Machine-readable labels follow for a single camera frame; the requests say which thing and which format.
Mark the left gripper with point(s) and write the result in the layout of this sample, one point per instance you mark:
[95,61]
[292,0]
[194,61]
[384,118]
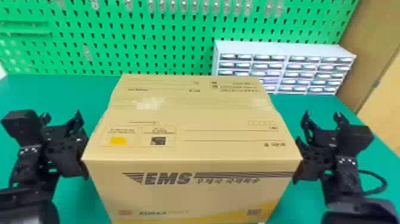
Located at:
[64,153]

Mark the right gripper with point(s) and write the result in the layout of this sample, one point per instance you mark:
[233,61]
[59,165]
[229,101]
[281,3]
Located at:
[320,156]

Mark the cardboard box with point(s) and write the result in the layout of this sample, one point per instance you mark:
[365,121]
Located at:
[193,150]

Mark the white drawer cabinet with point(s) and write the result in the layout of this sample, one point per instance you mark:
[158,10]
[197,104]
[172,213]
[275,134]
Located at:
[300,70]

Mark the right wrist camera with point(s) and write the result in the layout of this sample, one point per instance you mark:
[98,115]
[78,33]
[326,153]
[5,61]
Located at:
[354,139]

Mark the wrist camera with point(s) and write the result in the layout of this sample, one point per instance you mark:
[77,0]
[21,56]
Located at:
[20,125]
[354,139]

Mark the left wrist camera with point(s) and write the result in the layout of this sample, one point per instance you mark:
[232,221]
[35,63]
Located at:
[20,125]

